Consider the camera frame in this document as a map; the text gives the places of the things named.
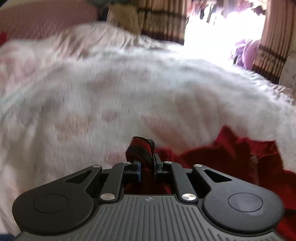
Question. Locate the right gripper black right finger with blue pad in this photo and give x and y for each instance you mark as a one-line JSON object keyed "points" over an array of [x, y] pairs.
{"points": [[174, 175]]}

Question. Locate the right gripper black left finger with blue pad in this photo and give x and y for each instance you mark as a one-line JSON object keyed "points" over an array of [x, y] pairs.
{"points": [[120, 175]]}

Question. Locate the dark red zip-neck shirt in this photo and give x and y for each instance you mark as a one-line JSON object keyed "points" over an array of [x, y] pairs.
{"points": [[257, 162]]}

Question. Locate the white floral fleece blanket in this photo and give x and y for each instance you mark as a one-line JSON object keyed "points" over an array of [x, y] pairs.
{"points": [[78, 97]]}

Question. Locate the purple cloth by window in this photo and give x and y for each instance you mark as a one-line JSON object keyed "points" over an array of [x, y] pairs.
{"points": [[244, 53]]}

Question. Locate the white patterned pillow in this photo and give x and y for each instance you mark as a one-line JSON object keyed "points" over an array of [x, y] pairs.
{"points": [[288, 73]]}

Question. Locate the left striped brown curtain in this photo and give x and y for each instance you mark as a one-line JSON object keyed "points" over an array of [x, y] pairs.
{"points": [[164, 20]]}

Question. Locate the striped brown curtain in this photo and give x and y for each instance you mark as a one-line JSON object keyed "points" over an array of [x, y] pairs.
{"points": [[276, 40], [164, 20]]}

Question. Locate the beige plush blanket pile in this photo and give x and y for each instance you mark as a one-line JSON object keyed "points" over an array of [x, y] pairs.
{"points": [[125, 17]]}

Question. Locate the right striped brown curtain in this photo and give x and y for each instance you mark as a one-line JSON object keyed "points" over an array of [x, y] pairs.
{"points": [[276, 40]]}

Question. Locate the pink quilted pillow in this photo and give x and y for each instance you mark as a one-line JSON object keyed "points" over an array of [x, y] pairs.
{"points": [[40, 19]]}

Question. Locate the small red cloth at left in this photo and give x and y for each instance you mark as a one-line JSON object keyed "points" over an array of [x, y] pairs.
{"points": [[3, 37]]}

